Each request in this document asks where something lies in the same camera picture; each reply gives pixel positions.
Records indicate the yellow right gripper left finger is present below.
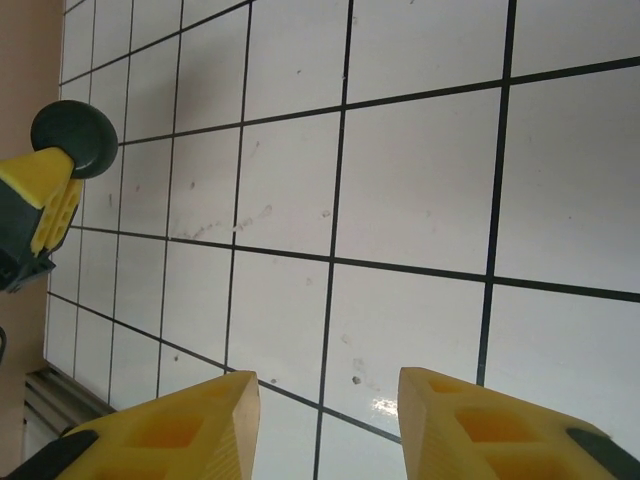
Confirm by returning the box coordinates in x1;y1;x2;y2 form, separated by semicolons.
9;369;262;480

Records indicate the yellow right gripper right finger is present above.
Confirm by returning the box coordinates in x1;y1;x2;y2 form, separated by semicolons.
397;366;640;480

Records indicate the black round charging case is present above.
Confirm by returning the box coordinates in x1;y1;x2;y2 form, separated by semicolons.
29;99;120;182

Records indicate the long aluminium mounting rail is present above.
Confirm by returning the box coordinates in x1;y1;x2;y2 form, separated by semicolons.
23;368;119;436

